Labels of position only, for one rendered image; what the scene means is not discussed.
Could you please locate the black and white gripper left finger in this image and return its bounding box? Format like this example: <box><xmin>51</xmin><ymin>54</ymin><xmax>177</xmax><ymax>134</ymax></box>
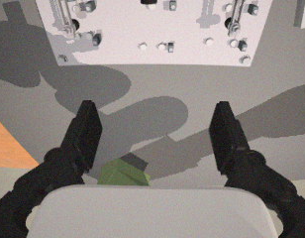
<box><xmin>0</xmin><ymin>100</ymin><xmax>102</xmax><ymax>238</ymax></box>

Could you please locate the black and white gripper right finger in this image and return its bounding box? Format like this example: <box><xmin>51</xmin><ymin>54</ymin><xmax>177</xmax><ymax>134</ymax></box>
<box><xmin>209</xmin><ymin>101</ymin><xmax>305</xmax><ymax>238</ymax></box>

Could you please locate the white fixture plate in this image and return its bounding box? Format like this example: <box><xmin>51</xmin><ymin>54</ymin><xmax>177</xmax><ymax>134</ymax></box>
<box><xmin>36</xmin><ymin>0</ymin><xmax>272</xmax><ymax>66</ymax></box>

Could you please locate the toggle clamp with red handle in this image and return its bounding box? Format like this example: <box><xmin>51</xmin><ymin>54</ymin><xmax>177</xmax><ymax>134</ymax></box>
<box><xmin>56</xmin><ymin>0</ymin><xmax>80</xmax><ymax>39</ymax></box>
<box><xmin>225</xmin><ymin>0</ymin><xmax>246</xmax><ymax>37</ymax></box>

